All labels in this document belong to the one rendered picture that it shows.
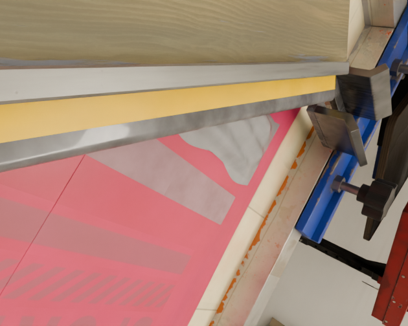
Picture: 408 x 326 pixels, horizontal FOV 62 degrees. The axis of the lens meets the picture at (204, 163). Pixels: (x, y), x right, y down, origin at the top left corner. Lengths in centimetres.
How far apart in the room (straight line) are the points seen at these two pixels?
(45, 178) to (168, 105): 7
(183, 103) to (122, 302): 16
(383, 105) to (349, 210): 182
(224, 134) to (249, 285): 19
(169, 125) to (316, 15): 16
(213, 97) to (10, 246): 13
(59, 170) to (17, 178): 2
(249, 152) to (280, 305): 193
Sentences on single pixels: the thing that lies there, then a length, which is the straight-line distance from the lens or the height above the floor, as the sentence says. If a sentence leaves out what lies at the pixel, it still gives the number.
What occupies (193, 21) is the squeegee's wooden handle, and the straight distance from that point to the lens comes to 17.
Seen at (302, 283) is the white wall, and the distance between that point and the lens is 218.
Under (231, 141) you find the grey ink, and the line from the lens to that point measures 28.
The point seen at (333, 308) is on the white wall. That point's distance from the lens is 214.
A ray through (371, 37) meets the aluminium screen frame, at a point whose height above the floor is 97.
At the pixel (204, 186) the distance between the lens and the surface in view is 28.
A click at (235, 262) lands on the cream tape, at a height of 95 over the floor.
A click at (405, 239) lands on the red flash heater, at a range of 108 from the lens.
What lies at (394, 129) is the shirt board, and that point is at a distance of 90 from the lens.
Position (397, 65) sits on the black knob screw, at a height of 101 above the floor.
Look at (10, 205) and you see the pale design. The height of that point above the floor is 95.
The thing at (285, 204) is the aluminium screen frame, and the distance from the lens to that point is 40.
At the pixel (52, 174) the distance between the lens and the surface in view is 19.
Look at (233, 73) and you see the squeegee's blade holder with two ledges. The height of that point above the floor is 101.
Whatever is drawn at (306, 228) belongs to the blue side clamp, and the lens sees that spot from 39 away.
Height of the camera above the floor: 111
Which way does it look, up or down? 36 degrees down
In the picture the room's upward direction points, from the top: 114 degrees clockwise
